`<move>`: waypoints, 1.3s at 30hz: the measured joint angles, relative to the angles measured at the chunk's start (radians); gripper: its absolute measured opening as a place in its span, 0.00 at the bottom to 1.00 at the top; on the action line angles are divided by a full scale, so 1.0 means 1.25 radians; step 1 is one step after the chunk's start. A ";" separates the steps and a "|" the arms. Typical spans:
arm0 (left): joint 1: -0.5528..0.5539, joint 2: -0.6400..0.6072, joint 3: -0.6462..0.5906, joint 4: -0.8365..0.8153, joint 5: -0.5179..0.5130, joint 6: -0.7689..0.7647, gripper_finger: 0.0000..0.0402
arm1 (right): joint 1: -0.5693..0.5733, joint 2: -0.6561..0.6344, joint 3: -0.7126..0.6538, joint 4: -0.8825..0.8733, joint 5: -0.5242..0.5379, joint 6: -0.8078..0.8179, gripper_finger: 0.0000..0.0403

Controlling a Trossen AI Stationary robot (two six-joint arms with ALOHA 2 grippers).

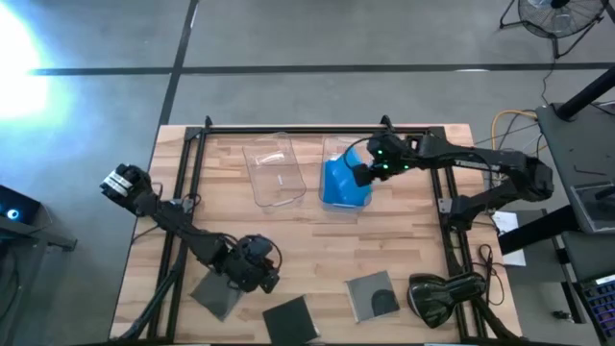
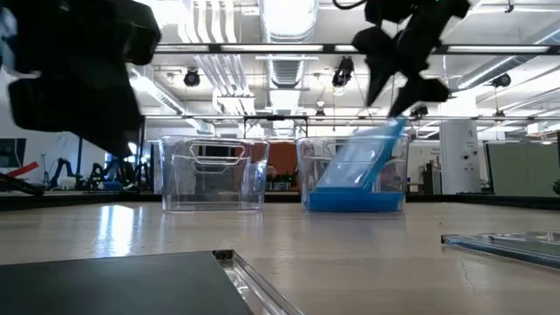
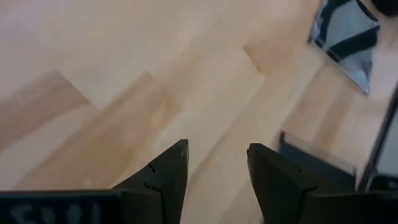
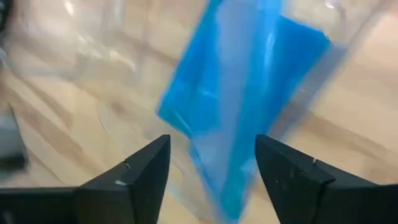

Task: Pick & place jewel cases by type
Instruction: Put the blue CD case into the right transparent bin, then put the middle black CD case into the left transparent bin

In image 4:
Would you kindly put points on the blue bag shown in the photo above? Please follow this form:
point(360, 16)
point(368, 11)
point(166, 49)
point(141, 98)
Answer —
point(236, 81)

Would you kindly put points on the clear plastic container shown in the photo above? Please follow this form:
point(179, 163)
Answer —
point(93, 49)

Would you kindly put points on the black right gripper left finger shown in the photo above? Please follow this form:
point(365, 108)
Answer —
point(109, 199)

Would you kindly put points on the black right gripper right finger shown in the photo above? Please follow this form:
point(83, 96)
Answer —
point(311, 196)

